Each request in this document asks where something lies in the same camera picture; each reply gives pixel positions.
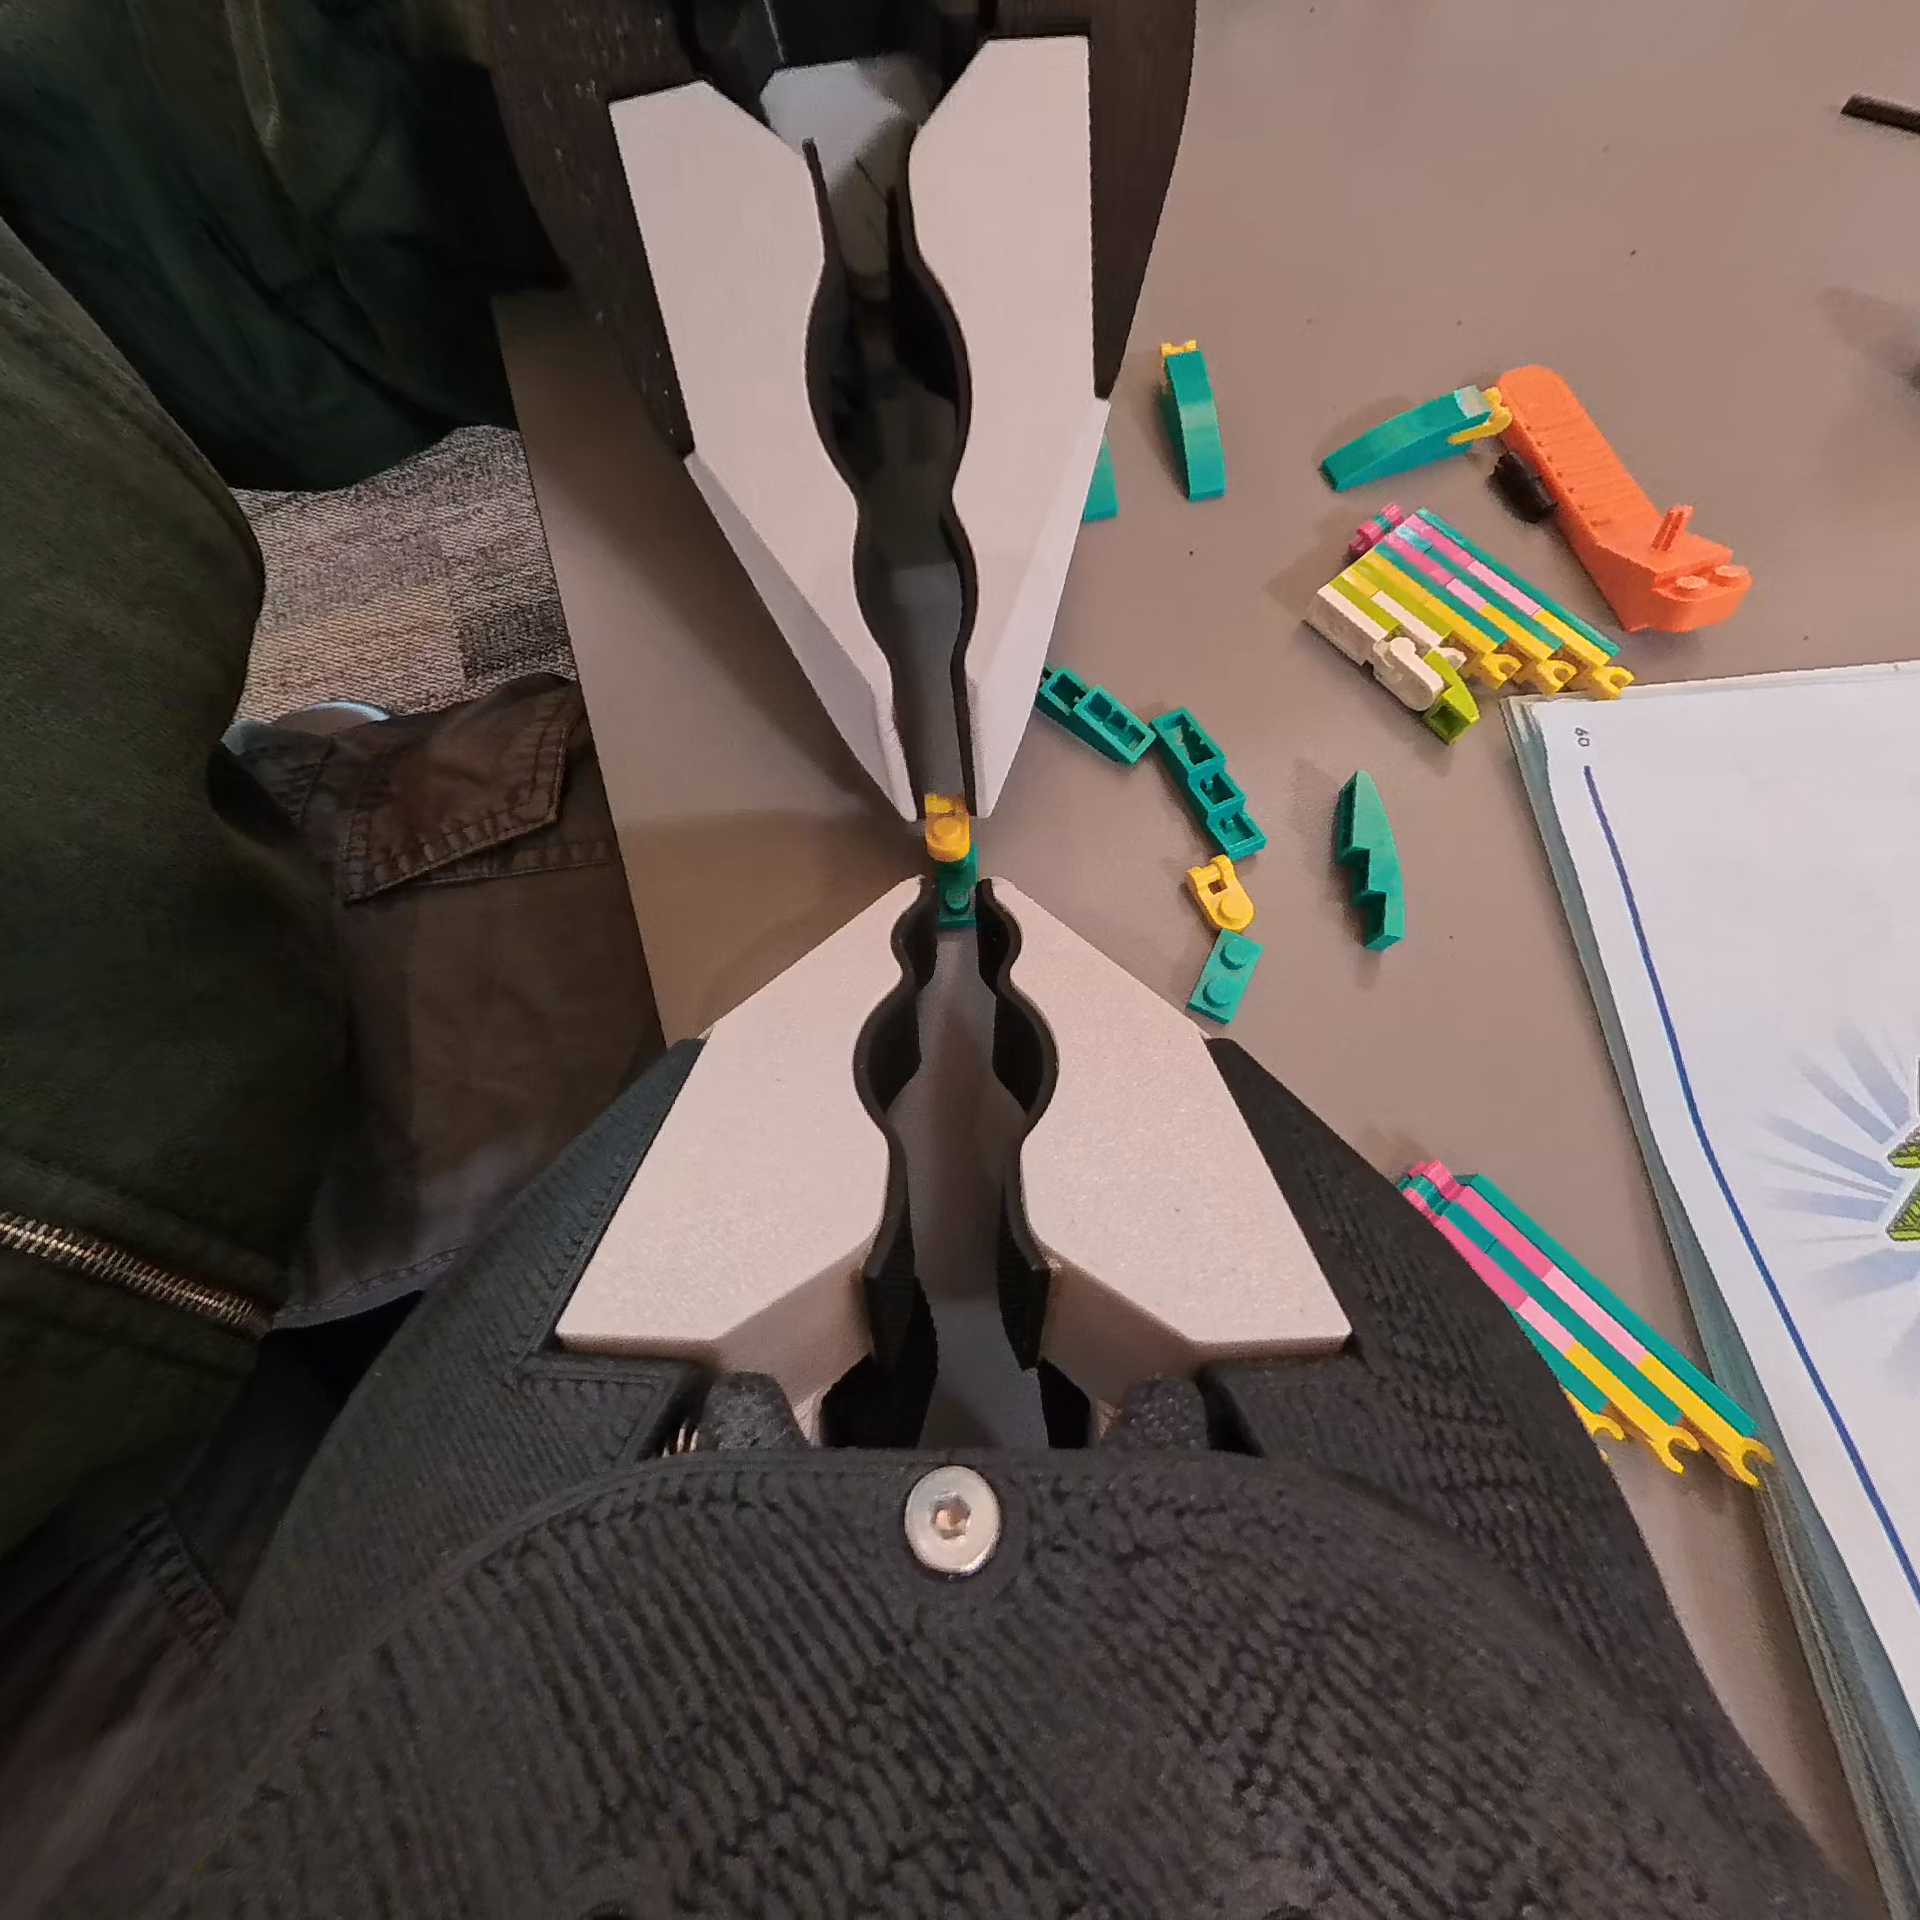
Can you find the teal double lego slope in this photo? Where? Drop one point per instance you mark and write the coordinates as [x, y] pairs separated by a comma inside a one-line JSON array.
[[1094, 715]]

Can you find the small black lego piece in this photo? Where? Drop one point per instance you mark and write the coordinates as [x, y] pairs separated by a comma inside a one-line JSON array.
[[1521, 487]]

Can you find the yellow clip lego piece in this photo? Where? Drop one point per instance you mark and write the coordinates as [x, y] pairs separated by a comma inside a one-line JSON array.
[[946, 828], [1220, 895]]

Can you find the lego instruction booklet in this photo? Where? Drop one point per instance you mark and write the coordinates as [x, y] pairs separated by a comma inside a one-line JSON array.
[[1755, 1048]]

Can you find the white lime striped lego assembly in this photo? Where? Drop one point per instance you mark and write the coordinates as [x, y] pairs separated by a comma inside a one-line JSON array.
[[1453, 614]]

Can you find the teal lego fin piece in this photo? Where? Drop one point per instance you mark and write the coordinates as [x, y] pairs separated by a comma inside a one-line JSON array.
[[1369, 864]]

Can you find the thin black stick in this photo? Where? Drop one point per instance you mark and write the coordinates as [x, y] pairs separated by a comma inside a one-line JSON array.
[[1881, 111]]

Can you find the orange brick separator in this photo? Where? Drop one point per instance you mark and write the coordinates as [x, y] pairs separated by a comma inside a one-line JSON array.
[[1604, 482]]

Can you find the teal lego slope with clip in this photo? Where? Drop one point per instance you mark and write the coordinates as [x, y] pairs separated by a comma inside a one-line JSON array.
[[1401, 437]]

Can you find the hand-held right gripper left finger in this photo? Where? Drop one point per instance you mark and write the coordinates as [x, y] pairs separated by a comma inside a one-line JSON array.
[[720, 1185]]

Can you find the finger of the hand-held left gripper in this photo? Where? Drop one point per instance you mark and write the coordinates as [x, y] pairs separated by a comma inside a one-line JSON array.
[[735, 343], [1036, 376]]

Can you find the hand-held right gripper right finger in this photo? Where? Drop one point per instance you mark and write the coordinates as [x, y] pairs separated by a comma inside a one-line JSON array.
[[1186, 1200]]

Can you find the teal pink striped lego assembly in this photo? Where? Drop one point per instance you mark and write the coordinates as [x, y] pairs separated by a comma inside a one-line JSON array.
[[1575, 1320]]

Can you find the small teal lego piece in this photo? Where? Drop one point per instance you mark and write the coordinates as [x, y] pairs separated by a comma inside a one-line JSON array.
[[955, 895]]

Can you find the teal curved lego slope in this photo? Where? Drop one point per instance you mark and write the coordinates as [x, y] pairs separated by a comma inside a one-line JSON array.
[[1102, 485], [1192, 419]]

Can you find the teal lego plate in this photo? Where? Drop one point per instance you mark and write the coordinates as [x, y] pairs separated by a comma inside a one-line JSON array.
[[1227, 978]]

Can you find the person's grey trousers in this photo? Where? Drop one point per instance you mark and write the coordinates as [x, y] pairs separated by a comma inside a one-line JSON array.
[[453, 1048]]

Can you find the person's green jacket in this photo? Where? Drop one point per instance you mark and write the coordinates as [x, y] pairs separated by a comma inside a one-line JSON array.
[[118, 748]]

